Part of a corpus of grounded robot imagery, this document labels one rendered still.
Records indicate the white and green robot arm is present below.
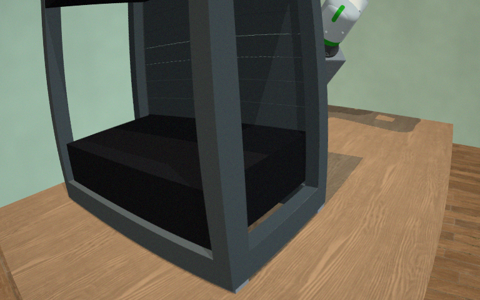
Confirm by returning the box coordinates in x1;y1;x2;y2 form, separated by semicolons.
321;0;369;58

